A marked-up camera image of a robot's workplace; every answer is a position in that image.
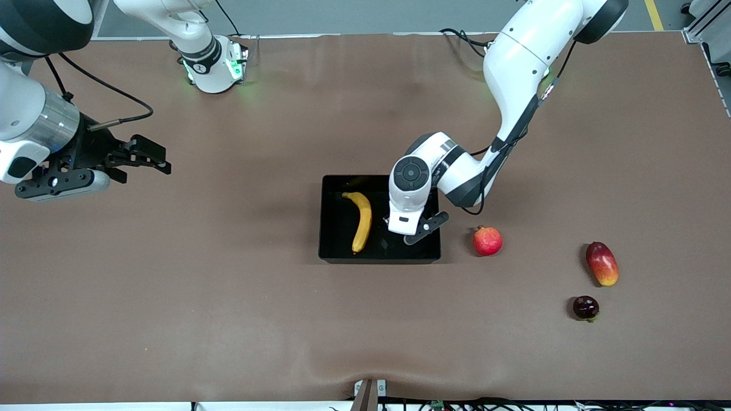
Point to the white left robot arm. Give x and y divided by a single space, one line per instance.
519 63

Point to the red yellow mango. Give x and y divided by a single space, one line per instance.
602 264

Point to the dark purple mangosteen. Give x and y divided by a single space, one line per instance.
585 307

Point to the aluminium frame profile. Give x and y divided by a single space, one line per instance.
708 23

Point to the yellow banana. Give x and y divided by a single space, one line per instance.
363 220

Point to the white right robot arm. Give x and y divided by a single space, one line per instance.
23 108

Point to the brown table cloth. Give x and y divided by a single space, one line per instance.
228 319

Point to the metal camera post bracket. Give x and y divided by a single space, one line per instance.
368 394

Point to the red pomegranate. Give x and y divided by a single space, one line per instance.
487 241

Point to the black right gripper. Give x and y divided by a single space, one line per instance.
96 147

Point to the black plastic box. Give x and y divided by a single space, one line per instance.
337 228

